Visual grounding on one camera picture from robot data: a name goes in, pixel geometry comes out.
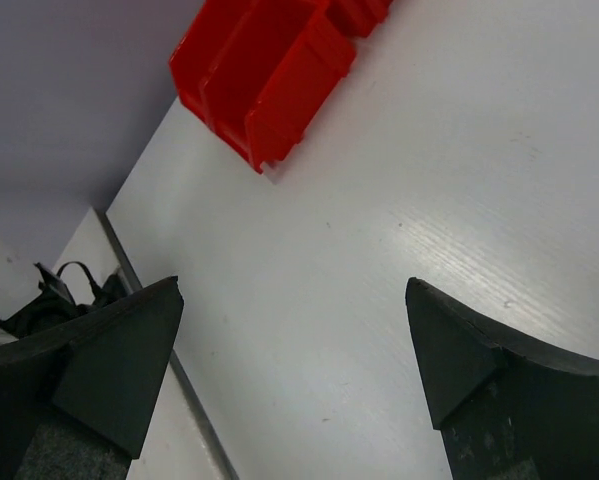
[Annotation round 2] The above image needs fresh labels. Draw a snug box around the red four-compartment bin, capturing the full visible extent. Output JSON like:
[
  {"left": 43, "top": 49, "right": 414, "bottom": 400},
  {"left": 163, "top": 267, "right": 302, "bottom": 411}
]
[{"left": 169, "top": 0, "right": 390, "bottom": 172}]

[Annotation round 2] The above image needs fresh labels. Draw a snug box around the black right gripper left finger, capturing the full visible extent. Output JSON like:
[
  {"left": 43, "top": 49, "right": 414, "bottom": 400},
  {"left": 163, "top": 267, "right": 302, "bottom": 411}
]
[{"left": 0, "top": 276, "right": 184, "bottom": 479}]

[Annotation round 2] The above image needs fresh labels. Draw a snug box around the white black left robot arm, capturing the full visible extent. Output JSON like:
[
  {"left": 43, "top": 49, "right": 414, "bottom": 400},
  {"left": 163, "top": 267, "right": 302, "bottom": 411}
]
[{"left": 0, "top": 261, "right": 130, "bottom": 345}]

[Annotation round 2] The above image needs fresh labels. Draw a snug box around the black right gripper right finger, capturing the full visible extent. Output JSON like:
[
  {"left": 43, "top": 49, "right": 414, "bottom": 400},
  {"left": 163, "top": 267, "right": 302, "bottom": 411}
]
[{"left": 405, "top": 278, "right": 599, "bottom": 479}]

